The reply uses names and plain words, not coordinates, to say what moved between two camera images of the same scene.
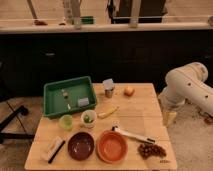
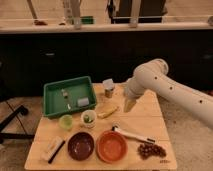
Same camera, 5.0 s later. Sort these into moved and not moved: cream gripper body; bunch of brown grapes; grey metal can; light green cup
Moved: cream gripper body
Not moved: light green cup; bunch of brown grapes; grey metal can
